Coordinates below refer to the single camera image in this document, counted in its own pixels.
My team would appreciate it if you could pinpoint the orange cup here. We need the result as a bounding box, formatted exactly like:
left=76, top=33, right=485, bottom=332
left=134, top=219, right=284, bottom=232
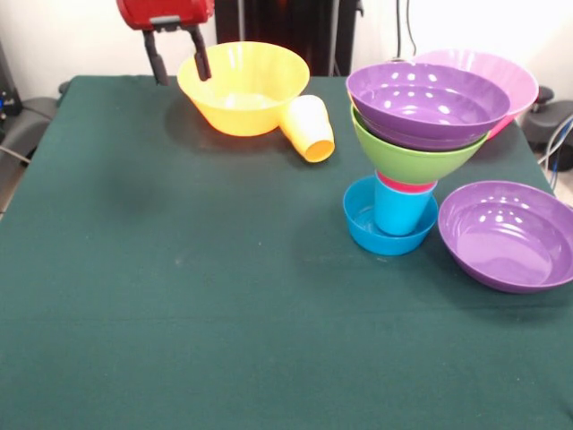
left=280, top=94, right=336, bottom=163

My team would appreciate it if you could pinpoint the dark green tablecloth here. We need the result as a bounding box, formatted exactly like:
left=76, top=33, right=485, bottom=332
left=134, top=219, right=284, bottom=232
left=0, top=74, right=573, bottom=430

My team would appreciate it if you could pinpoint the pink bowl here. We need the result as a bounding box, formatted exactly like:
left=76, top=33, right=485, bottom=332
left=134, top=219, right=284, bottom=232
left=410, top=47, right=540, bottom=142

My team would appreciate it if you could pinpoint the orange bowl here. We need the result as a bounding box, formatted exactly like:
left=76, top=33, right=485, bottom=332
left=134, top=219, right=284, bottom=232
left=176, top=40, right=311, bottom=137

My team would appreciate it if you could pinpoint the blue cup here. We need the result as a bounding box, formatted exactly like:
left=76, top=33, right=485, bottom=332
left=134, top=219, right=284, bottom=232
left=373, top=176, right=438, bottom=237

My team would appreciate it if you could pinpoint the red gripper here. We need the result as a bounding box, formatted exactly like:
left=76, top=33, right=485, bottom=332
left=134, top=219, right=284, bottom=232
left=115, top=0, right=216, bottom=87

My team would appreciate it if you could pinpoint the green bowl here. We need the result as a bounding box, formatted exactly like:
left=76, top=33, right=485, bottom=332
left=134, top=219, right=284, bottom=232
left=350, top=105, right=490, bottom=185

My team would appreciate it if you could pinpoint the blue bowl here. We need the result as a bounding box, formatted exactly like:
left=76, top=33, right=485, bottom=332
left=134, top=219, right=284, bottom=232
left=343, top=174, right=439, bottom=257

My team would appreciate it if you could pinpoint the black wall cable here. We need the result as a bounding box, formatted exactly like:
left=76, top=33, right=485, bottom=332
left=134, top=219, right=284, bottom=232
left=405, top=0, right=421, bottom=62

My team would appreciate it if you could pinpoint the black knobbed device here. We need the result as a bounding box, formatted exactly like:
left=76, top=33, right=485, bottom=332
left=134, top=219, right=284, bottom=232
left=523, top=85, right=573, bottom=151

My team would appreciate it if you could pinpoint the red cup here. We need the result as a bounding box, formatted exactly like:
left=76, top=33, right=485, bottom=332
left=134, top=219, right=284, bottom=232
left=376, top=169, right=439, bottom=194

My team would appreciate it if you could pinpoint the black computer tower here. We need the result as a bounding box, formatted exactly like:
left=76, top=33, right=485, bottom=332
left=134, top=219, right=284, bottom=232
left=0, top=39, right=23, bottom=131

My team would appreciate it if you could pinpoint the grey cable bundle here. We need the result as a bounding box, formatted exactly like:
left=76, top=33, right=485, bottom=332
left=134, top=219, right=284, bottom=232
left=536, top=114, right=573, bottom=211

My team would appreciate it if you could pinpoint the purple bowl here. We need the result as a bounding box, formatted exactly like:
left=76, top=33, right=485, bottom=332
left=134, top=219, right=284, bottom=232
left=345, top=61, right=512, bottom=151
left=437, top=180, right=573, bottom=295

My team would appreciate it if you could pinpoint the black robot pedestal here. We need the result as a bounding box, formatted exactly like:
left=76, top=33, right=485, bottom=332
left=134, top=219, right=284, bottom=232
left=214, top=0, right=363, bottom=77

